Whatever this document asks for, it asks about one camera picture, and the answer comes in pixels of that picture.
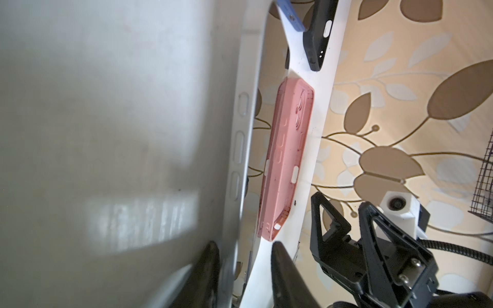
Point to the pink phone case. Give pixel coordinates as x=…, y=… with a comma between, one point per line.
x=292, y=114

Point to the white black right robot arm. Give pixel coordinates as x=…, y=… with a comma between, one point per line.
x=464, y=266

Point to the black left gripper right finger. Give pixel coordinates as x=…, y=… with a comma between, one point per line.
x=289, y=289

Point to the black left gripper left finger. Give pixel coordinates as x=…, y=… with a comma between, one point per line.
x=201, y=287

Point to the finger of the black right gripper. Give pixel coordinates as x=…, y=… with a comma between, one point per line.
x=400, y=272
x=331, y=246

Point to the black wire basket right wall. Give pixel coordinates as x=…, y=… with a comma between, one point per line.
x=482, y=198

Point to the black phone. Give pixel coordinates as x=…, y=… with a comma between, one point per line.
x=287, y=9

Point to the black phone case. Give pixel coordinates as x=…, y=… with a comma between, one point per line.
x=316, y=37

